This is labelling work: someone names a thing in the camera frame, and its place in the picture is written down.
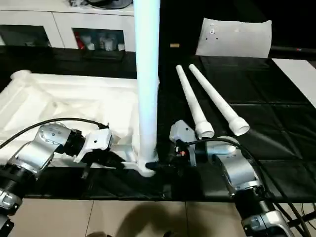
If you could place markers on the black mat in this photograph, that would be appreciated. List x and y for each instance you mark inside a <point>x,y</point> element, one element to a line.
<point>271,123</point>

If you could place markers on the white plastic table top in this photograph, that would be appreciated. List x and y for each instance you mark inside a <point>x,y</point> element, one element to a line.
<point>61,98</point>

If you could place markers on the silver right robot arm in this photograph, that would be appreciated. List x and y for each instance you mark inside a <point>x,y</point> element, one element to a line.
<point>237,172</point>

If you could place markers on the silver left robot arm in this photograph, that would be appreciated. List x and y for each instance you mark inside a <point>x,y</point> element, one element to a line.
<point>32,153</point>

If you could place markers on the red bottle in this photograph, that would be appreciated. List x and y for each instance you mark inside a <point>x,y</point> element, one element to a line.
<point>79,42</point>

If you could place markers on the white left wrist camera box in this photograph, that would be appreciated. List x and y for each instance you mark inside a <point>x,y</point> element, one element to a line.
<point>96,142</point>

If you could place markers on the white cabinet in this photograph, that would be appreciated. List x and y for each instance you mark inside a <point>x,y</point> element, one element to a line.
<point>49,19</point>

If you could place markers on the small tan label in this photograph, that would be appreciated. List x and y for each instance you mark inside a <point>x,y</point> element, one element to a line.
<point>174,45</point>

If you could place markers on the white plastic table leg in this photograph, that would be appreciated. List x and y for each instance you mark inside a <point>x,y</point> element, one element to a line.
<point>192,98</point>
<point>217,96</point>
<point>147,74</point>

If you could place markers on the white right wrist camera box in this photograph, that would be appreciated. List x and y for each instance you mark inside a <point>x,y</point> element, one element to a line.
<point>181,130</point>

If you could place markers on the white flat board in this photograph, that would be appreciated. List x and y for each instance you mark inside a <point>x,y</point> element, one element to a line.
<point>298,79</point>

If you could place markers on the black metal table frame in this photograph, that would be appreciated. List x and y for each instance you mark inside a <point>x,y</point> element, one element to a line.
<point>302,219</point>

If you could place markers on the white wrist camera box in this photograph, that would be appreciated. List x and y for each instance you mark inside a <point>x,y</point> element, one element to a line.
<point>96,142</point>
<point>181,130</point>

